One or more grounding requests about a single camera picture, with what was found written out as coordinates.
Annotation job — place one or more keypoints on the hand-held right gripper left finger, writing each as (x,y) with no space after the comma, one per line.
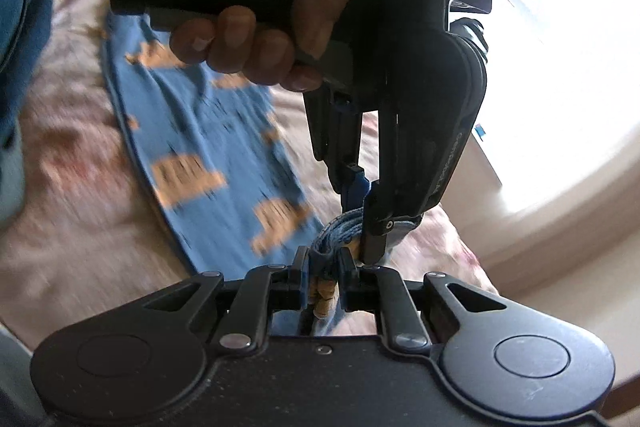
(299,282)

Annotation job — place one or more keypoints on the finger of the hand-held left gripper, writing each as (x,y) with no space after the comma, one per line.
(375,232)
(357,187)

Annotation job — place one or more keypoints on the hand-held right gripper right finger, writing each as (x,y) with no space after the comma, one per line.
(345,282)

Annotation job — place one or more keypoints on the blue patterned pants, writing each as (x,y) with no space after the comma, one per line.
(210,137)

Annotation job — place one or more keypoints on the small blue box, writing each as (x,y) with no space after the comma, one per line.
(480,132)

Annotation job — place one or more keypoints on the white framed window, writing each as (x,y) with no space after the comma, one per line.
(550,82)

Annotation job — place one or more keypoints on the pink floral blanket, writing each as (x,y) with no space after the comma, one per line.
(75,207)

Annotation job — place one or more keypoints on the person's blue jeans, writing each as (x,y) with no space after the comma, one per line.
(25,7)

